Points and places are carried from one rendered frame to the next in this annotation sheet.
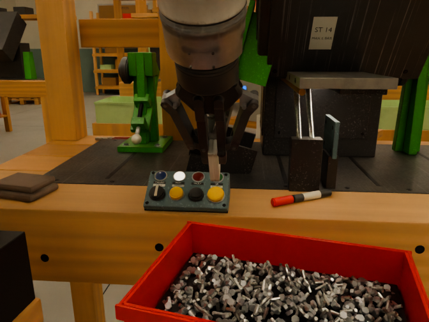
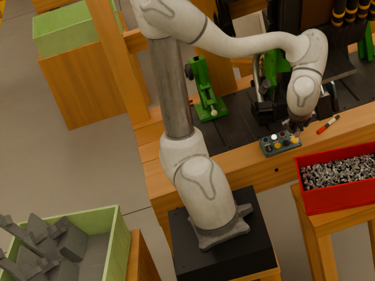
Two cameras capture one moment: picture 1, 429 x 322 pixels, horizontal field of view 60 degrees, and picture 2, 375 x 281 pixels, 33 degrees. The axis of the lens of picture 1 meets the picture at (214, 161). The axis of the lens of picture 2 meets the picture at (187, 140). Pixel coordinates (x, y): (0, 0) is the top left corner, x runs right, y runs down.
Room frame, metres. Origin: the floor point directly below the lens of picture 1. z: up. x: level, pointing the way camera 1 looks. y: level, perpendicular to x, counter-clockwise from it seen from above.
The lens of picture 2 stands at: (-1.34, 0.61, 2.43)
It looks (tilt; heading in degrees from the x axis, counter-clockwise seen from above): 34 degrees down; 354
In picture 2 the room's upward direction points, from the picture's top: 18 degrees counter-clockwise
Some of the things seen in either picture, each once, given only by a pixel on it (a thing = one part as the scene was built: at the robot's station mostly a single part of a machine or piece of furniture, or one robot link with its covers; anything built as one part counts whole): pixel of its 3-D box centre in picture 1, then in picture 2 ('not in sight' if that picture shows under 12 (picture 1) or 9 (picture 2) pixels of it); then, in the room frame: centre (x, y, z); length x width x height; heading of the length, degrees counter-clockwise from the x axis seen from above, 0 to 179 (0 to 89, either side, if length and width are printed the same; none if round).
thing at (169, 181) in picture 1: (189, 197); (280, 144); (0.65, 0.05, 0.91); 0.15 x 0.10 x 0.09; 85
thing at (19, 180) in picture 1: (24, 186); not in sight; (0.70, 0.38, 0.91); 0.10 x 0.08 x 0.03; 72
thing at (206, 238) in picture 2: not in sight; (221, 217); (0.31, 0.40, 0.97); 0.22 x 0.18 x 0.06; 89
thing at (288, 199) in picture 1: (302, 197); (328, 124); (0.66, -0.17, 0.91); 0.13 x 0.02 x 0.02; 113
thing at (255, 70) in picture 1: (253, 52); (277, 53); (0.88, -0.09, 1.17); 0.13 x 0.12 x 0.20; 85
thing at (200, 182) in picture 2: not in sight; (203, 188); (0.32, 0.43, 1.11); 0.18 x 0.16 x 0.22; 4
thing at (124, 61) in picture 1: (125, 70); (188, 72); (1.09, 0.25, 1.12); 0.07 x 0.03 x 0.08; 175
